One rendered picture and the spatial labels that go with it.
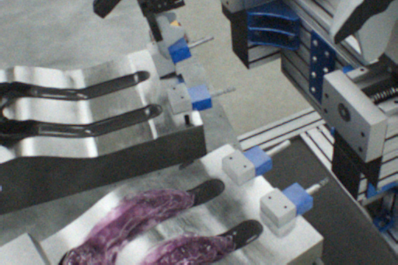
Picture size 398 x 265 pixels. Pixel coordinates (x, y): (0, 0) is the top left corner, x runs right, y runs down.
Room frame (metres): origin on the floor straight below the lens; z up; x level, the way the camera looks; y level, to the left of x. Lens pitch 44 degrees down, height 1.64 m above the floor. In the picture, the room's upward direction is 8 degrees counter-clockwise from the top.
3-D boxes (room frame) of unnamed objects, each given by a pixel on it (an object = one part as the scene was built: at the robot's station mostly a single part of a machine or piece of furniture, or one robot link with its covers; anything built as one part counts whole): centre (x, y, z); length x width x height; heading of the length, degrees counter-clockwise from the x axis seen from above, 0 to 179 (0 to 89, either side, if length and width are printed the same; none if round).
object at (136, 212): (0.50, 0.12, 0.90); 0.26 x 0.18 x 0.08; 118
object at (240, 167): (0.67, -0.09, 0.86); 0.13 x 0.05 x 0.05; 118
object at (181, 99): (0.81, -0.01, 0.89); 0.13 x 0.05 x 0.05; 101
